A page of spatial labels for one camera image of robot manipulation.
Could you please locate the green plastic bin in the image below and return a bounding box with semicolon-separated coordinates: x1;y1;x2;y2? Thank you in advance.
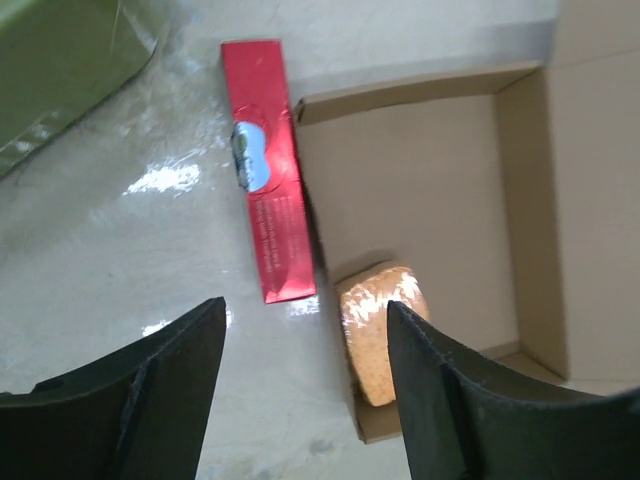
1;1;165;174

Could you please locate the brown cardboard box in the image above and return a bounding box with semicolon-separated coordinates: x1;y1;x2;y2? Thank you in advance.
292;0;640;444

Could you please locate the red snack bar package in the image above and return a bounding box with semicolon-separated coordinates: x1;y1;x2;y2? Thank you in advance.
220;39;316;304

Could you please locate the orange sponge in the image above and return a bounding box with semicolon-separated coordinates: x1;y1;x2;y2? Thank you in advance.
336;261;429;407

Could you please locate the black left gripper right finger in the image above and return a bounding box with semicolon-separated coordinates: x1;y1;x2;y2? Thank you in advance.
387;301;639;479

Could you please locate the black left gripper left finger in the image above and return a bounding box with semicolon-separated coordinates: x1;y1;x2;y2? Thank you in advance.
1;298;226;479

